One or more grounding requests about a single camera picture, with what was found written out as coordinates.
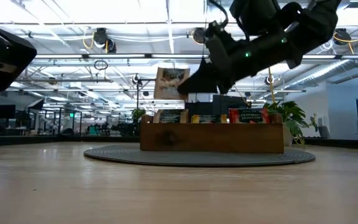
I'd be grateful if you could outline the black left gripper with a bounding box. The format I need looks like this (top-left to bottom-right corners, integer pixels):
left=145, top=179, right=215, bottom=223
left=0, top=26, right=38, bottom=93

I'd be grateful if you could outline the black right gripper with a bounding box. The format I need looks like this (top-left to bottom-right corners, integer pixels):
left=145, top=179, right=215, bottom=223
left=177, top=20, right=241, bottom=96

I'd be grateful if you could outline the vanilla cinnamon apple tea packet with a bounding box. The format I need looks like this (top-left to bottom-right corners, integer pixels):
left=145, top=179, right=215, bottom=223
left=153, top=67, right=191, bottom=101
left=152, top=108, right=190, bottom=124

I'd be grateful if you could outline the mango magic tea packet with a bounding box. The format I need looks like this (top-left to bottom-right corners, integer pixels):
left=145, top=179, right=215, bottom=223
left=190, top=114, right=228, bottom=124

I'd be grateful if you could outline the strawberry sensation tea packet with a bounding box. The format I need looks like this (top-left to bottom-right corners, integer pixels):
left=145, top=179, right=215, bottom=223
left=227, top=107, right=270, bottom=124

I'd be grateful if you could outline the wooden three-compartment tray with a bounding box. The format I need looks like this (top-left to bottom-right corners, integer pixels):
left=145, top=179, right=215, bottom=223
left=140, top=114, right=285, bottom=154

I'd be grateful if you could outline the computer monitor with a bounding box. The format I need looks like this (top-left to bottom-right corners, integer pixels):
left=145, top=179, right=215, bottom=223
left=0, top=104, right=16, bottom=119

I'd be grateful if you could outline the black studio lamp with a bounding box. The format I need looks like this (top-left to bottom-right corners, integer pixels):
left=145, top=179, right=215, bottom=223
left=27, top=98, right=45, bottom=110

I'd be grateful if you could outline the distant green plant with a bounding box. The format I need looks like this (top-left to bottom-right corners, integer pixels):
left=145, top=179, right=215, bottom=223
left=131, top=108, right=147, bottom=124

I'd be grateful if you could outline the grey round woven placemat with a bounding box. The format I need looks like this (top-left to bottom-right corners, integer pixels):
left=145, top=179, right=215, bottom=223
left=83, top=144, right=316, bottom=167

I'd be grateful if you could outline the potted green plant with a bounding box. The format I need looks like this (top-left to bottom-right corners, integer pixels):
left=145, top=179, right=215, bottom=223
left=263, top=100, right=319, bottom=147

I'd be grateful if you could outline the black ceiling cable reel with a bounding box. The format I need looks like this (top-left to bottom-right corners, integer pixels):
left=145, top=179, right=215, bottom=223
left=192, top=27, right=207, bottom=45
left=92, top=27, right=117, bottom=54
left=333, top=27, right=353, bottom=46

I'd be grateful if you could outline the black gantry frame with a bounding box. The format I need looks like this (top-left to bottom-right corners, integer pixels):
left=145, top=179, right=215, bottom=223
left=136, top=77, right=188, bottom=110

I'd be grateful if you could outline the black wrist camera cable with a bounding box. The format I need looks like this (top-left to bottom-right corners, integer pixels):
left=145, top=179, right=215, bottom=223
left=208, top=0, right=230, bottom=29

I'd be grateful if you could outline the yellow cable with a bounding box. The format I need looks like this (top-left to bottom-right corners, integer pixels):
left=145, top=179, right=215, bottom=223
left=267, top=67, right=276, bottom=105

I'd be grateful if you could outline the hanging black cable loop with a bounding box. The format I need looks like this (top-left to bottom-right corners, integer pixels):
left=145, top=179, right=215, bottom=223
left=93, top=59, right=109, bottom=71

